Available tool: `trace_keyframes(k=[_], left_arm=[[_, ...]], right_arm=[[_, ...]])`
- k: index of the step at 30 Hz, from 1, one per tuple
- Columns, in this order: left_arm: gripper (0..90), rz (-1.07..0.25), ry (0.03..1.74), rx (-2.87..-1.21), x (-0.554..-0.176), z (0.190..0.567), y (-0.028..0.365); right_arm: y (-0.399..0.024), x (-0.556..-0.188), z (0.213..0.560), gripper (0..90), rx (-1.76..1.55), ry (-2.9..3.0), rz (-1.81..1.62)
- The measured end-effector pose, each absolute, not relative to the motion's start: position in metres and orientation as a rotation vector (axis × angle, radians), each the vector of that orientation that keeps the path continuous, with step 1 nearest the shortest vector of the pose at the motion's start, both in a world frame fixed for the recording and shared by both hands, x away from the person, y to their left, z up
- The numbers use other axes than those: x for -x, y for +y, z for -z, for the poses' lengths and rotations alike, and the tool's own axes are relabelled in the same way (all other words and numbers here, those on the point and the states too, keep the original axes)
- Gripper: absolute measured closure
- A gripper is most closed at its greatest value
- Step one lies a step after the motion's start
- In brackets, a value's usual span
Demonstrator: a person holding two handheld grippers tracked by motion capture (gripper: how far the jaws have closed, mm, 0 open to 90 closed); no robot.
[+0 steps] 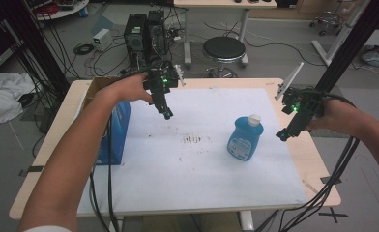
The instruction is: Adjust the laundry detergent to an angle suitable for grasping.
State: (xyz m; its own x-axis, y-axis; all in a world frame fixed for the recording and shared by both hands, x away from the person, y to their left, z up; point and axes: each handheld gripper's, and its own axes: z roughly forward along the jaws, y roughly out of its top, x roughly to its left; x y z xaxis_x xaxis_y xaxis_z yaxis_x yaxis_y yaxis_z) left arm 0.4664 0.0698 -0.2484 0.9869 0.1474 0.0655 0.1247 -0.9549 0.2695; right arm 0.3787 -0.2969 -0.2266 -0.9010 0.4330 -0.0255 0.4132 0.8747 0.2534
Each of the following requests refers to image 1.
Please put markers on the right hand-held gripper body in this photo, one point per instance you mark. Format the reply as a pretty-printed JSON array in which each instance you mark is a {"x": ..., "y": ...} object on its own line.
[{"x": 302, "y": 106}]

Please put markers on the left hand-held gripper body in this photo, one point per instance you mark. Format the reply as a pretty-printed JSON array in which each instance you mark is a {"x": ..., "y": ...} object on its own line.
[{"x": 161, "y": 81}]

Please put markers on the blue liquid bottle white cap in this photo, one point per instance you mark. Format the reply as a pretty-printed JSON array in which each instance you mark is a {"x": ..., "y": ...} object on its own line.
[{"x": 245, "y": 139}]

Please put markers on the blue cardboard box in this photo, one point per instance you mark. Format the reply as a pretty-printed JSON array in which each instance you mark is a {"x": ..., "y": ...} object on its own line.
[{"x": 113, "y": 129}]

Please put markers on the person's left hand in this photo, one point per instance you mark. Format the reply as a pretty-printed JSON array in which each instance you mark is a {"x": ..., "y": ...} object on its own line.
[{"x": 131, "y": 87}]

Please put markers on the person's right hand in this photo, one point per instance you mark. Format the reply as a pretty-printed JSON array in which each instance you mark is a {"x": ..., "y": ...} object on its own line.
[{"x": 334, "y": 116}]

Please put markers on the white table mat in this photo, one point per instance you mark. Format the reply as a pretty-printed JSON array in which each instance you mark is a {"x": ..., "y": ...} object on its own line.
[{"x": 197, "y": 148}]

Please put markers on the black computer tower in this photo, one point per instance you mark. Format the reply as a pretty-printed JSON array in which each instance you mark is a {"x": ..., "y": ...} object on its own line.
[
  {"x": 157, "y": 35},
  {"x": 135, "y": 40}
]

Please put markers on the black round stool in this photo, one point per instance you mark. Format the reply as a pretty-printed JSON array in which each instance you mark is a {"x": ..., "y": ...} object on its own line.
[{"x": 224, "y": 55}]

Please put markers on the white small box device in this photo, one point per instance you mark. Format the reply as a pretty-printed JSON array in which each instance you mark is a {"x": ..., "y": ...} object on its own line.
[{"x": 102, "y": 39}]

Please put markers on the white desk with metal legs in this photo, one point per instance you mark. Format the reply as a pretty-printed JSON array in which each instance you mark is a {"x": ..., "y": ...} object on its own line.
[{"x": 216, "y": 29}]

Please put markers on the chrome chair base with castors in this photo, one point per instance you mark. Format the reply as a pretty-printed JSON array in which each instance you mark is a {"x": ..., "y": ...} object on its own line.
[{"x": 327, "y": 21}]

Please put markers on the round white table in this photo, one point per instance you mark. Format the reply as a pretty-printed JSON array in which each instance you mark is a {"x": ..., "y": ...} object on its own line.
[{"x": 62, "y": 8}]

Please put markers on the white cloth heap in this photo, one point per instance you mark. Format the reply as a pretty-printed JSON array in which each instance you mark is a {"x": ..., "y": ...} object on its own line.
[{"x": 4, "y": 96}]

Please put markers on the black metal stand post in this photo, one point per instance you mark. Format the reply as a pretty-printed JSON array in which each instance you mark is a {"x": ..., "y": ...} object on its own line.
[
  {"x": 352, "y": 45},
  {"x": 33, "y": 45}
]

